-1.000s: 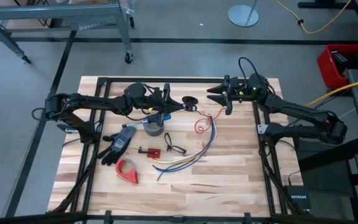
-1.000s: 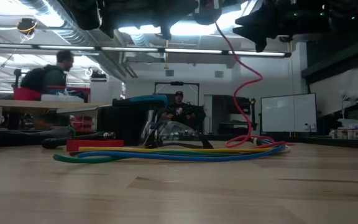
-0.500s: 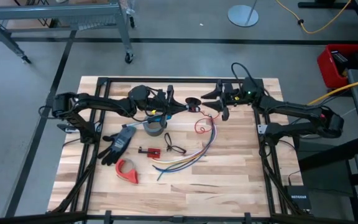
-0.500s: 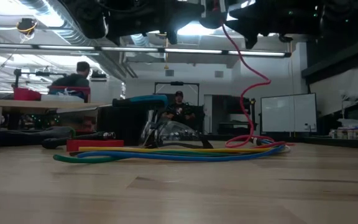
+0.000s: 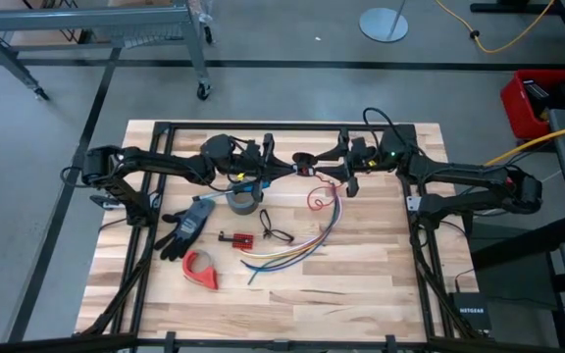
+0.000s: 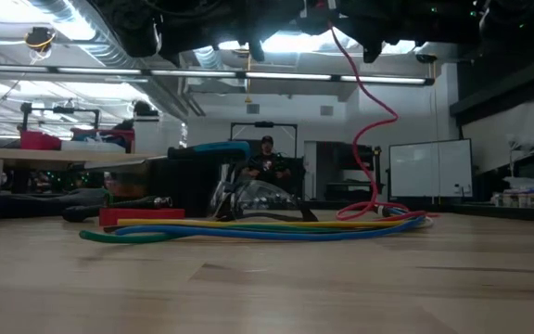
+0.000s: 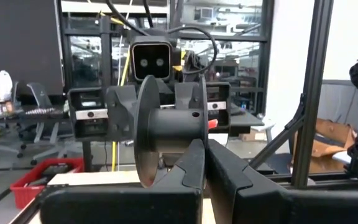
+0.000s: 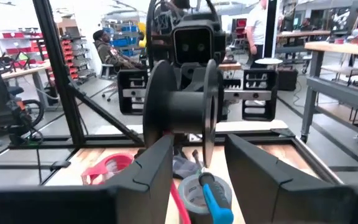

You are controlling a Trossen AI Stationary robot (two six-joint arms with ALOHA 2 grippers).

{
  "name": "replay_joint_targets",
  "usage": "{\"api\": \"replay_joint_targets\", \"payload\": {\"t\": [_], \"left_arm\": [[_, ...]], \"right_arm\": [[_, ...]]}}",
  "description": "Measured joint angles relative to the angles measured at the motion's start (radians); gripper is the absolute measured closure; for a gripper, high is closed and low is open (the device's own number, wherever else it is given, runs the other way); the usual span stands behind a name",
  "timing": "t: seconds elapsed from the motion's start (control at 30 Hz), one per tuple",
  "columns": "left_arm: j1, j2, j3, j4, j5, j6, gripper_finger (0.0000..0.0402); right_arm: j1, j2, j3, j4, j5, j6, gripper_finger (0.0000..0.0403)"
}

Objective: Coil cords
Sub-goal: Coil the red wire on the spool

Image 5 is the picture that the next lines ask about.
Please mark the black aluminium table frame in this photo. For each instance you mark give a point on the black aluminium table frame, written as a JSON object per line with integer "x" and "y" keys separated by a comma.
{"x": 263, "y": 126}

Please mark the red tape dispenser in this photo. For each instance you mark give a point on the red tape dispenser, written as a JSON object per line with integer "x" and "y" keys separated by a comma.
{"x": 204, "y": 280}

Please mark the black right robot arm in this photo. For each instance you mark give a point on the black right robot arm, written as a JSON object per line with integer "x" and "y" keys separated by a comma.
{"x": 459, "y": 174}

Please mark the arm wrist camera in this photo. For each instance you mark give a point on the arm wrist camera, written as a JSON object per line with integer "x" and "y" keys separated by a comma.
{"x": 252, "y": 148}
{"x": 363, "y": 148}

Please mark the small red block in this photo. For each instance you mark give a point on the small red block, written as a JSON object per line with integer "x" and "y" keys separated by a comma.
{"x": 243, "y": 241}

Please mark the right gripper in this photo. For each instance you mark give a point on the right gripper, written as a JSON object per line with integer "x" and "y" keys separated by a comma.
{"x": 356, "y": 166}

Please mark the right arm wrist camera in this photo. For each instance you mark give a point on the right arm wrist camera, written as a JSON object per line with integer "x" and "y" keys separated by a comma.
{"x": 363, "y": 148}

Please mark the grey black work glove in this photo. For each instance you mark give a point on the grey black work glove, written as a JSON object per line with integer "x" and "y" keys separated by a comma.
{"x": 189, "y": 225}

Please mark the grey duct tape roll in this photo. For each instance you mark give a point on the grey duct tape roll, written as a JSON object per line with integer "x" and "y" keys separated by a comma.
{"x": 243, "y": 208}

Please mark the metal base bracket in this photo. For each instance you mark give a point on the metal base bracket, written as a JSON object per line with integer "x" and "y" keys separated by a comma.
{"x": 103, "y": 201}
{"x": 412, "y": 203}

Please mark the grey metal workbench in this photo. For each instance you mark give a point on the grey metal workbench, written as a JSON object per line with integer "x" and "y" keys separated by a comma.
{"x": 66, "y": 17}

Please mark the black Netgear network switch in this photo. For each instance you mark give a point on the black Netgear network switch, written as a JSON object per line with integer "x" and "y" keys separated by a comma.
{"x": 471, "y": 311}

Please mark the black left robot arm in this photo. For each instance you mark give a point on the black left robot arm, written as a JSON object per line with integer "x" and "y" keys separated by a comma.
{"x": 165, "y": 164}

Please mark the black desk leg frame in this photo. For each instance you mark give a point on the black desk leg frame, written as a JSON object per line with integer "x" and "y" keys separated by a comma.
{"x": 508, "y": 7}

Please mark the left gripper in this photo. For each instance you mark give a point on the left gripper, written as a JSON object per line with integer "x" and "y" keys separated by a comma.
{"x": 258, "y": 169}

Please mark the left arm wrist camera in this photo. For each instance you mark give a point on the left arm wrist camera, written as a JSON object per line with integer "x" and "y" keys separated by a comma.
{"x": 252, "y": 148}

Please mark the red plastic bin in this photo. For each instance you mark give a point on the red plastic bin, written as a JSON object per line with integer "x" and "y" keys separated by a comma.
{"x": 513, "y": 113}

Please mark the black-framed safety glasses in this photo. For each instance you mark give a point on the black-framed safety glasses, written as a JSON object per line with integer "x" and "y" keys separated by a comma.
{"x": 268, "y": 231}

